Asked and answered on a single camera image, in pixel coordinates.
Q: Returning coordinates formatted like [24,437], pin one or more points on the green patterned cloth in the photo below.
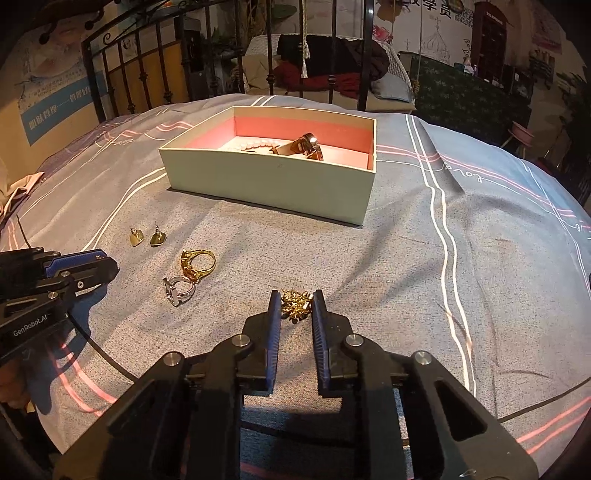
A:
[466,101]

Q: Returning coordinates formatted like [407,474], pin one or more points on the gold flower brooch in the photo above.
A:
[295,305]

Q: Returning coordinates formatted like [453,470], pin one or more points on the cardboard box with pink lining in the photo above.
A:
[258,180]

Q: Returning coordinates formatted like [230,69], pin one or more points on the printed wall mural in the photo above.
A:
[438,32]

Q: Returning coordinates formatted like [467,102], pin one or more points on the grey blue cushion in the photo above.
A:
[392,87]

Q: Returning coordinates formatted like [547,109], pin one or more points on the blue wall poster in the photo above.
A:
[55,106]

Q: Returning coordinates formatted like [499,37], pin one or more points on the dark red clothing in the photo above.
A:
[355,64]

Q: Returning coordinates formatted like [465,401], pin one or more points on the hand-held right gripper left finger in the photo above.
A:
[275,344]

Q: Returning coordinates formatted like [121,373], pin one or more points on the gold heart earring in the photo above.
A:
[158,238]
[135,238]

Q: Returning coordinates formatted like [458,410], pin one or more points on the person's left hand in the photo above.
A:
[14,385]

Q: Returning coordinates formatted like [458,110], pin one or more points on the grey striped bed sheet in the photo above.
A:
[406,277]

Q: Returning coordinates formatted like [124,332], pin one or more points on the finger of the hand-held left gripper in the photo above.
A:
[94,274]
[76,260]

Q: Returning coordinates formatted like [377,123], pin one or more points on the rose gold watch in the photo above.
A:
[295,148]

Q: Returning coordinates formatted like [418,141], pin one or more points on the black iron bed frame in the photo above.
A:
[270,46]

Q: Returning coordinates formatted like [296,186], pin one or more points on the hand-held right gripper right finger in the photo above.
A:
[319,344]

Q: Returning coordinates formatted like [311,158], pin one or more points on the beige cloth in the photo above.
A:
[18,191]

